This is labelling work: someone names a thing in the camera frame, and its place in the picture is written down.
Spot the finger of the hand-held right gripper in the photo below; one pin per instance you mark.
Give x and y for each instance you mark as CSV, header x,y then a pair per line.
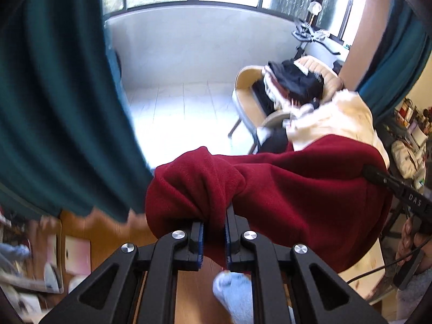
x,y
376,174

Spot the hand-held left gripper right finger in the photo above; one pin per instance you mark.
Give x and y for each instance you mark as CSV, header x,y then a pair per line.
x,y
229,243

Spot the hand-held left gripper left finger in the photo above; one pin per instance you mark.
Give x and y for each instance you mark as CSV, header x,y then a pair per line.
x,y
200,243

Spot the dark red fleece garment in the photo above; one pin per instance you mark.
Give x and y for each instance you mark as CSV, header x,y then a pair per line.
x,y
287,189

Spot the person's right forearm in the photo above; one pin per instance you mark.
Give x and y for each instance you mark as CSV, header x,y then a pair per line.
x,y
415,297

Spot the pile of cream clothes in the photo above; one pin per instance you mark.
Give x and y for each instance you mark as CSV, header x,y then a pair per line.
x,y
347,114

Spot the black clothes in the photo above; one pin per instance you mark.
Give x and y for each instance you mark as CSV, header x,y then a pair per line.
x,y
297,77

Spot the person's right hand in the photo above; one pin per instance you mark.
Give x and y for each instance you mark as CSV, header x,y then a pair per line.
x,y
406,243

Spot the white bag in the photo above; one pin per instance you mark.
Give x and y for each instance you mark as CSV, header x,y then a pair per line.
x,y
403,158

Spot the row of cosmetic bottles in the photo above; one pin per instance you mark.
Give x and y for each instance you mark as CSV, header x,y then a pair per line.
x,y
410,108

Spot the black cloth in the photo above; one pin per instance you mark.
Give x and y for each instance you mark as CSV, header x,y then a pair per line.
x,y
276,141

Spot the narrow teal curtain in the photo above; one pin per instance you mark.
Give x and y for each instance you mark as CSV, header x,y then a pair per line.
x,y
395,57

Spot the white pink box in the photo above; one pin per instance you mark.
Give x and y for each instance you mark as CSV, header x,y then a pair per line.
x,y
77,253

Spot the white black exercise machine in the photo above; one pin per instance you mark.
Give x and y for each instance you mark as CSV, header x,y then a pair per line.
x,y
329,42

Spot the beige chair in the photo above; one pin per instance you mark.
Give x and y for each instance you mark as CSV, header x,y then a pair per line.
x,y
246,87

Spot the wide teal curtain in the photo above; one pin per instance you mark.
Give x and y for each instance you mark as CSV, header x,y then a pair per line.
x,y
60,91

